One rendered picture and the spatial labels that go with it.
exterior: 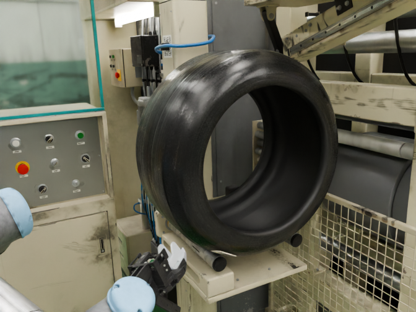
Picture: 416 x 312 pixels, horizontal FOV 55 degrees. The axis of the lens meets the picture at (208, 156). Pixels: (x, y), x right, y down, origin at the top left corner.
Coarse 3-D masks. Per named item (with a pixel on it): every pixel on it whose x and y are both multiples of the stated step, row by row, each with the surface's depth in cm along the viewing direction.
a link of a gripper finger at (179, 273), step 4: (184, 260) 91; (180, 264) 89; (184, 264) 90; (180, 268) 87; (184, 268) 88; (176, 272) 86; (180, 272) 86; (184, 272) 87; (176, 276) 86; (180, 276) 86; (176, 280) 85
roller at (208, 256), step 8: (168, 224) 140; (176, 232) 134; (184, 240) 129; (192, 248) 124; (200, 248) 120; (200, 256) 120; (208, 256) 115; (216, 256) 113; (216, 264) 112; (224, 264) 113
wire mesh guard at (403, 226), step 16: (352, 208) 127; (400, 224) 112; (320, 240) 144; (352, 256) 131; (368, 256) 125; (384, 256) 119; (304, 272) 156; (400, 272) 116; (272, 288) 178; (288, 288) 166; (400, 288) 116; (272, 304) 180; (336, 304) 142
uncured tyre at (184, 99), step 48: (192, 96) 97; (240, 96) 99; (288, 96) 134; (144, 144) 108; (192, 144) 96; (288, 144) 143; (336, 144) 119; (192, 192) 99; (240, 192) 142; (288, 192) 137; (192, 240) 108; (240, 240) 109
